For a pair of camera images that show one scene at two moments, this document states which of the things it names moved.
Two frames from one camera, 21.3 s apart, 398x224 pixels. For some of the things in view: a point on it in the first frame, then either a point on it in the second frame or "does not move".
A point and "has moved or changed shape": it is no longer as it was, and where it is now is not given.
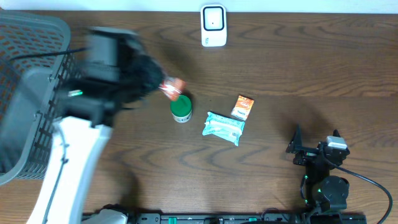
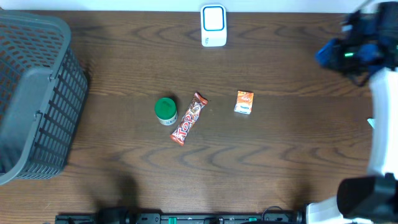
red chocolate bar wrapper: [173, 88] to [188, 119]
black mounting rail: [246, 218] does not move
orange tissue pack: [242, 107] has moved or changed shape
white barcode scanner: [213, 25] does not move
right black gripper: [296, 144] to [328, 60]
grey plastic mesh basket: [32, 91] does not move
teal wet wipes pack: [224, 127] to [372, 122]
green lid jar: [181, 107] to [166, 111]
